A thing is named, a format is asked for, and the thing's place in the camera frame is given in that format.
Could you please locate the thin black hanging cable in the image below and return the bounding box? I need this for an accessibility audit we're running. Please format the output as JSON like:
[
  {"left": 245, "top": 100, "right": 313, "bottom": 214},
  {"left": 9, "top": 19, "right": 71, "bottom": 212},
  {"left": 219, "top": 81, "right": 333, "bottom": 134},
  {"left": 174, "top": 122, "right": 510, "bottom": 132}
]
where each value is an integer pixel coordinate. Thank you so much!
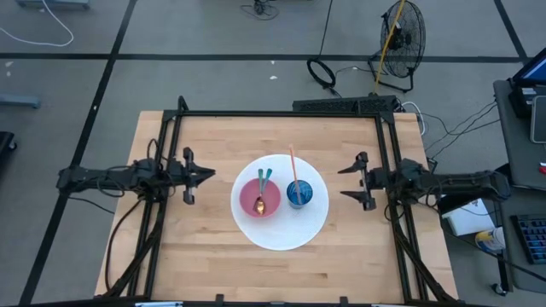
[{"left": 319, "top": 0, "right": 334, "bottom": 61}]

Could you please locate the yellow hanging cable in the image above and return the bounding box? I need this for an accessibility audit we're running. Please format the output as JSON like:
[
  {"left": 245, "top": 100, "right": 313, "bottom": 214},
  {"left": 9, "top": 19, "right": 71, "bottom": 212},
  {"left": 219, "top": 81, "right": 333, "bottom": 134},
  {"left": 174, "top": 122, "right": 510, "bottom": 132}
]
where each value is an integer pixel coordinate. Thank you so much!
[{"left": 374, "top": 0, "right": 407, "bottom": 96}]

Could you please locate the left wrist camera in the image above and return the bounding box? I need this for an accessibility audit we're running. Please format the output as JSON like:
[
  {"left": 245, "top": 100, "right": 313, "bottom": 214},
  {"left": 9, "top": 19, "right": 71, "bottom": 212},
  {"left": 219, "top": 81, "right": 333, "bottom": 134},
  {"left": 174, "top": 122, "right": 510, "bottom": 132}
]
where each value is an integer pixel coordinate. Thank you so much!
[{"left": 132, "top": 157, "right": 160, "bottom": 178}]

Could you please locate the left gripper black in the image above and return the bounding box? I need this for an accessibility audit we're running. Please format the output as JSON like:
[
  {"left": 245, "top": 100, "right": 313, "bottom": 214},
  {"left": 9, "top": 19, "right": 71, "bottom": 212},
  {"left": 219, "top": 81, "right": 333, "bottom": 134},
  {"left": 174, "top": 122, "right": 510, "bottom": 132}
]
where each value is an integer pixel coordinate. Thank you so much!
[{"left": 165, "top": 146, "right": 217, "bottom": 206}]

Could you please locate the white cable loop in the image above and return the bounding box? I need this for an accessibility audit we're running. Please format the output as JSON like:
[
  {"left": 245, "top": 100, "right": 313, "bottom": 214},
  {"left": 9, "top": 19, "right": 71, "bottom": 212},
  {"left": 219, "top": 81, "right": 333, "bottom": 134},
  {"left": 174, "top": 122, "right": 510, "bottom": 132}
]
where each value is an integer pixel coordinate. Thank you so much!
[{"left": 400, "top": 101, "right": 427, "bottom": 136}]

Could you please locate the black floor fan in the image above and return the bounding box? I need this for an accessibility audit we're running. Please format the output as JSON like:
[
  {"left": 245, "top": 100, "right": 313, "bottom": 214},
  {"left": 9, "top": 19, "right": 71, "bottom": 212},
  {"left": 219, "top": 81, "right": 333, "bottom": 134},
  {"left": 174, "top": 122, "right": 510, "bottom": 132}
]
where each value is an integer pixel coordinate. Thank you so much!
[{"left": 369, "top": 0, "right": 427, "bottom": 94}]

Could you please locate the white box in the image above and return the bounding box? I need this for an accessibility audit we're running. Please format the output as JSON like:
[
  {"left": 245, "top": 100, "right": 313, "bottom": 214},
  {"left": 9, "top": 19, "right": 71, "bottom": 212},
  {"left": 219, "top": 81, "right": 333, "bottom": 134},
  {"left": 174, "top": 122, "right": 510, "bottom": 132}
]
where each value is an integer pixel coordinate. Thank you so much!
[{"left": 441, "top": 198, "right": 497, "bottom": 237}]

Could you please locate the grey tablet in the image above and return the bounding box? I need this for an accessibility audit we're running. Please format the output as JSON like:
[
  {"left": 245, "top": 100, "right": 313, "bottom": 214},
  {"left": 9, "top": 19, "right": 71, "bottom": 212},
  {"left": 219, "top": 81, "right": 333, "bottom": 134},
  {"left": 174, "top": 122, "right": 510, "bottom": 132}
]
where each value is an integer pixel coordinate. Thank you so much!
[{"left": 530, "top": 95, "right": 546, "bottom": 144}]

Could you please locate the black laptop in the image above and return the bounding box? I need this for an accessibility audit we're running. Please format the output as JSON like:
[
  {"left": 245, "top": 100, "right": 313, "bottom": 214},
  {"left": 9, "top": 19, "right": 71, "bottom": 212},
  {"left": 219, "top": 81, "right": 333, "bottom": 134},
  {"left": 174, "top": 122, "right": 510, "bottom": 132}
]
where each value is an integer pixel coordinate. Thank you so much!
[{"left": 508, "top": 57, "right": 546, "bottom": 119}]

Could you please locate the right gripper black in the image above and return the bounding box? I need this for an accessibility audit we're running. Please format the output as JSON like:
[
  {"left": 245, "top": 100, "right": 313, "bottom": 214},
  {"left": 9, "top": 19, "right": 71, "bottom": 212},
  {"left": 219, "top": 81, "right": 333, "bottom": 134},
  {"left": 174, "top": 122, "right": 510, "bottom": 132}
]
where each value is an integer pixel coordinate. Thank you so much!
[{"left": 337, "top": 150, "right": 392, "bottom": 212}]

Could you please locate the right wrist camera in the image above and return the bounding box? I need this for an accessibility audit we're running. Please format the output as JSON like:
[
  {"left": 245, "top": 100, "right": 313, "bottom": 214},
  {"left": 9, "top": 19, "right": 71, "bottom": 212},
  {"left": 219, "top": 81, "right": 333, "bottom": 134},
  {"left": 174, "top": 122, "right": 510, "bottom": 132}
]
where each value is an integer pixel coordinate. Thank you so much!
[{"left": 398, "top": 158, "right": 427, "bottom": 182}]

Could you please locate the coiled black cable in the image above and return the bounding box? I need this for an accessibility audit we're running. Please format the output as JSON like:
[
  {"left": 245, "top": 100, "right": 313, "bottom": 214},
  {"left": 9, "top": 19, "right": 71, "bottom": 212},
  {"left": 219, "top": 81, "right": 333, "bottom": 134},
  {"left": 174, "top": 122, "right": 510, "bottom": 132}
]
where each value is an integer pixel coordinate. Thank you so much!
[{"left": 306, "top": 57, "right": 339, "bottom": 94}]

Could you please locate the pink plastic bowl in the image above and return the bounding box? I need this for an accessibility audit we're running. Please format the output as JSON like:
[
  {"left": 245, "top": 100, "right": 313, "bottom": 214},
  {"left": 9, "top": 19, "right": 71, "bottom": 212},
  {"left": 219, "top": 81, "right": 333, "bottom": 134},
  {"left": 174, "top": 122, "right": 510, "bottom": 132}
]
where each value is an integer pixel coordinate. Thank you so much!
[{"left": 239, "top": 177, "right": 282, "bottom": 219}]

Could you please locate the grey side desk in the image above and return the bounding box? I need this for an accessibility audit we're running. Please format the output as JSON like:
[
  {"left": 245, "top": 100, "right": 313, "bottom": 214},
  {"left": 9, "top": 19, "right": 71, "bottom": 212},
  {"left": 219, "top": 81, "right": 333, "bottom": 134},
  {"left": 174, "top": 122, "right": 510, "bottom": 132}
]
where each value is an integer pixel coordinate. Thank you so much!
[{"left": 493, "top": 79, "right": 546, "bottom": 191}]

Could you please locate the orange drinking straw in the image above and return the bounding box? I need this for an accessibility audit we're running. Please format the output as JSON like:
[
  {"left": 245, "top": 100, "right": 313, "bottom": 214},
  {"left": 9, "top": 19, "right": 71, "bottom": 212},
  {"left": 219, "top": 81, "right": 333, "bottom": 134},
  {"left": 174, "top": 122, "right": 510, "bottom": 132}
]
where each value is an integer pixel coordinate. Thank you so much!
[{"left": 288, "top": 142, "right": 303, "bottom": 206}]

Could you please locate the long black equipment box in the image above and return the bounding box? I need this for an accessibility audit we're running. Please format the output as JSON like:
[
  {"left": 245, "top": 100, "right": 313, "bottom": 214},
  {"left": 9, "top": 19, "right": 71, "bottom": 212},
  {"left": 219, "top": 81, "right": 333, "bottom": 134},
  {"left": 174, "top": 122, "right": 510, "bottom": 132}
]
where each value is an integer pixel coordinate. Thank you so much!
[{"left": 292, "top": 95, "right": 400, "bottom": 115}]

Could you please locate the black chair base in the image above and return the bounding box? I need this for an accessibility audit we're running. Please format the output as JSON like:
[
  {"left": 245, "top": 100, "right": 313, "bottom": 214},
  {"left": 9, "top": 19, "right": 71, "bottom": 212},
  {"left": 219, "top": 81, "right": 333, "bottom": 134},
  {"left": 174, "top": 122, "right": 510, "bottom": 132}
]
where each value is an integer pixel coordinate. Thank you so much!
[{"left": 240, "top": 0, "right": 281, "bottom": 21}]

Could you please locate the gold spoon teal handle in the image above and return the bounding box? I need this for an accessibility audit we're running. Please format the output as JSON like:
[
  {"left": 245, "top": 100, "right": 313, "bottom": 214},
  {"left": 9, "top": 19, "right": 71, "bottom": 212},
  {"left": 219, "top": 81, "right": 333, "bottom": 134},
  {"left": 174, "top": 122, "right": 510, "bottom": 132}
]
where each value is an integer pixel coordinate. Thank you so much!
[
  {"left": 253, "top": 167, "right": 274, "bottom": 213},
  {"left": 254, "top": 167, "right": 267, "bottom": 216}
]

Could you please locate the black metal table frame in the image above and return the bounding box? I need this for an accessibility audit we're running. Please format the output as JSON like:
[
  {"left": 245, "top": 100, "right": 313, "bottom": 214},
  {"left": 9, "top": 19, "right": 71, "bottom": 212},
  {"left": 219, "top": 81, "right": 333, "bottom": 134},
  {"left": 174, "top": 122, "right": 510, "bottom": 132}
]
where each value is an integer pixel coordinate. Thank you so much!
[{"left": 93, "top": 96, "right": 460, "bottom": 307}]

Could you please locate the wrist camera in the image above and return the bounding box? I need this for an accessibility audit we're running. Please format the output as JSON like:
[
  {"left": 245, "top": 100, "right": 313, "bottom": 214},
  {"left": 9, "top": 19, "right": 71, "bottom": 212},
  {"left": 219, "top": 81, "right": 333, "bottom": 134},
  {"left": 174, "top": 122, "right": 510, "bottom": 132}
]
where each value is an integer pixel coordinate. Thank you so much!
[
  {"left": 398, "top": 158, "right": 427, "bottom": 182},
  {"left": 132, "top": 157, "right": 160, "bottom": 178}
]

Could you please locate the blue faceted plastic cup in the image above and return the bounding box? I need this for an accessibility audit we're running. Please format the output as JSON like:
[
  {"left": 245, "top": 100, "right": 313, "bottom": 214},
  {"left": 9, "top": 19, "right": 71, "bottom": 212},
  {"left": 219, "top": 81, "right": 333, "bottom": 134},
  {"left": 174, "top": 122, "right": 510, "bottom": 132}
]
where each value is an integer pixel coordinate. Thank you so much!
[{"left": 286, "top": 178, "right": 314, "bottom": 211}]

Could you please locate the white floor cable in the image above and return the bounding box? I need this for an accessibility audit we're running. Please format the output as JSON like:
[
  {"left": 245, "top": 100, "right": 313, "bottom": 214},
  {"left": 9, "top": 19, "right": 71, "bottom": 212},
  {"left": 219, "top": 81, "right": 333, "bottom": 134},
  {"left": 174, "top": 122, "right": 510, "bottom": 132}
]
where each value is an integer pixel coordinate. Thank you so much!
[{"left": 0, "top": 0, "right": 75, "bottom": 48}]

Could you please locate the white round plate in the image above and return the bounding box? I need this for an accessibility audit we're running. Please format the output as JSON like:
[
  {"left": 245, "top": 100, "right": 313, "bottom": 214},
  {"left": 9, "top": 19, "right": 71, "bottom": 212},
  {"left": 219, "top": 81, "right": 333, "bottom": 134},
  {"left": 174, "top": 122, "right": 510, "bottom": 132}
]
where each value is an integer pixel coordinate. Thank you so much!
[{"left": 230, "top": 153, "right": 330, "bottom": 252}]

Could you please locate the white bottle yellow label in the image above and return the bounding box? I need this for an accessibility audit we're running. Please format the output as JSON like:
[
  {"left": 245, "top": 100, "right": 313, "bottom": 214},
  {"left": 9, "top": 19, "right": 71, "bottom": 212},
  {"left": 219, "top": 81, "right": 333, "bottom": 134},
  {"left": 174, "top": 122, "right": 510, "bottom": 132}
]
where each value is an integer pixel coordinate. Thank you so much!
[{"left": 474, "top": 226, "right": 507, "bottom": 255}]

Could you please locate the black keyboard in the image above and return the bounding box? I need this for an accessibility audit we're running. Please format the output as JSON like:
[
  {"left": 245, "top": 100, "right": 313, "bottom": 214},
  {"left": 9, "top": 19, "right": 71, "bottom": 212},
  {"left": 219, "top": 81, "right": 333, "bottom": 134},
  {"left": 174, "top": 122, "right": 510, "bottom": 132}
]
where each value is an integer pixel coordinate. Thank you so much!
[{"left": 509, "top": 213, "right": 546, "bottom": 266}]

